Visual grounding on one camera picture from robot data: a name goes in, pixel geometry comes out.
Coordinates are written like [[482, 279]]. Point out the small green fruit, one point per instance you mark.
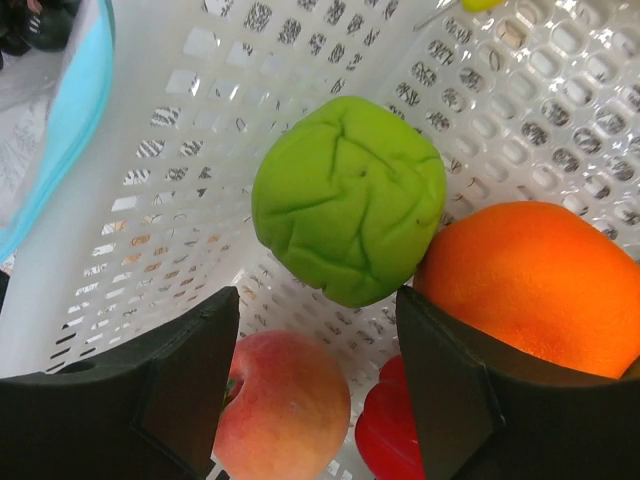
[[349, 199]]

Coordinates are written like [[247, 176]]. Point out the orange fruit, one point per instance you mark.
[[541, 279]]

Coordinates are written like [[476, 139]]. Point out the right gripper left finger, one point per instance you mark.
[[147, 409]]

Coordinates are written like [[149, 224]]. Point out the red bell pepper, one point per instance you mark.
[[385, 431]]

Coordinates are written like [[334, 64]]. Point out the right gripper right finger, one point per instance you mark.
[[485, 410]]

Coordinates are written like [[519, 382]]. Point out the peach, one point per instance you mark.
[[288, 411]]

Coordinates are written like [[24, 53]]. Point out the black grape bunch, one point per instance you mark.
[[36, 25]]

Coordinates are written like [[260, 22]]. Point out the yellow banana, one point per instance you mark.
[[476, 6]]

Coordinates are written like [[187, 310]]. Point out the clear zip top bag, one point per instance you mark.
[[58, 101]]

